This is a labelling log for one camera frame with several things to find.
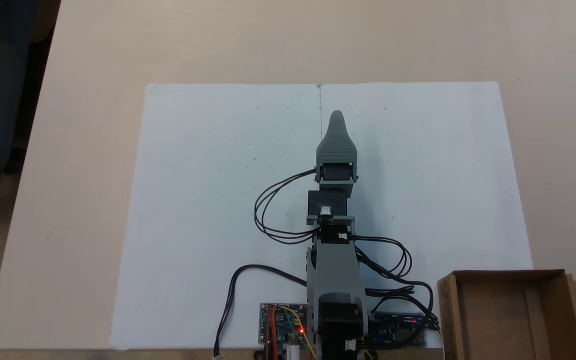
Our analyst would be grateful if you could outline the grey wide ribbed gripper finger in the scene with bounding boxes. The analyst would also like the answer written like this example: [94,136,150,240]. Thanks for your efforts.
[316,110,359,166]

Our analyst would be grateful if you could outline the white paper sheet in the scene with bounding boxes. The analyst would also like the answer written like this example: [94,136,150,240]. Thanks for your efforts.
[318,81,535,349]
[110,82,324,351]

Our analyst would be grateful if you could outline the blue circuit board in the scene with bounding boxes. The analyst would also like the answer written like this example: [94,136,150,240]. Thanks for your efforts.
[367,312,427,348]

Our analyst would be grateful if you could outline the open brown cardboard box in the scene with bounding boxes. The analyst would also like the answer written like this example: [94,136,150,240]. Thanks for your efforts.
[437,269,576,360]

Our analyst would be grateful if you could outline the black looped gripper wires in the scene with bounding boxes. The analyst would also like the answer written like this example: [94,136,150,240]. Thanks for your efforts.
[253,169,322,246]

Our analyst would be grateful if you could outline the black arm wire bundle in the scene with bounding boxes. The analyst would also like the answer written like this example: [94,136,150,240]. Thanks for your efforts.
[352,235,442,347]

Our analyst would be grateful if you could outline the yellow jumper wire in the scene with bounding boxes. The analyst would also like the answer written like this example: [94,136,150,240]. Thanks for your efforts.
[280,305,318,360]

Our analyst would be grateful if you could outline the black cable with white plug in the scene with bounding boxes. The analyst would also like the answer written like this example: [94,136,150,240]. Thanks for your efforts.
[213,264,309,359]

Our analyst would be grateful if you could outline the circuit board with coloured wires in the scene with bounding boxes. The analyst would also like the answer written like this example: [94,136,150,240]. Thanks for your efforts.
[259,302,310,347]

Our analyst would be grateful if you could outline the orange jumper wire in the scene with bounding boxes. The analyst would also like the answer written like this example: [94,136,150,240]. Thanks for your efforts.
[267,307,280,360]

